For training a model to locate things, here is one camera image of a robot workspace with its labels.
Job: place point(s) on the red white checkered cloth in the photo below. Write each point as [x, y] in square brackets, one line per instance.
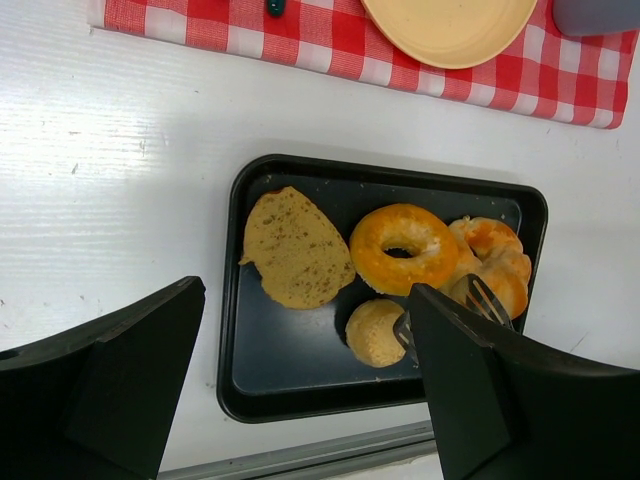
[542, 73]

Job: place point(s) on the blue cup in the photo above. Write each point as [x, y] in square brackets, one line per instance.
[595, 17]

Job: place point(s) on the black baking tray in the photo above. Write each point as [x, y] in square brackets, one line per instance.
[279, 364]

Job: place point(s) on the aluminium rail at table edge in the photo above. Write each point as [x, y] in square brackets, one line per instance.
[324, 459]

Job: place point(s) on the beige round plate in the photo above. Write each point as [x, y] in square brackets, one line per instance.
[450, 34]

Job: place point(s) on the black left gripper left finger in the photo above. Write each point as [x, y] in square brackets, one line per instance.
[97, 401]

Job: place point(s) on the flat brown bread slice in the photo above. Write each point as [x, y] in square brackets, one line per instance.
[301, 257]

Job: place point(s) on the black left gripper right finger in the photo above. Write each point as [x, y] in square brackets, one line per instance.
[504, 406]

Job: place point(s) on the twisted orange white bun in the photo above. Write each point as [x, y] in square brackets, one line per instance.
[491, 249]

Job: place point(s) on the small round tan muffin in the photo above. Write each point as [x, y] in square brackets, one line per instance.
[370, 334]

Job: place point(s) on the metal serving tongs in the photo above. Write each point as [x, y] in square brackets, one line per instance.
[470, 291]

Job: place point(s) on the orange glazed donut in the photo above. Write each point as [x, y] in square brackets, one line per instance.
[400, 245]

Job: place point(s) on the gold spoon green handle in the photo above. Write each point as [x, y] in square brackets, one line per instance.
[275, 8]

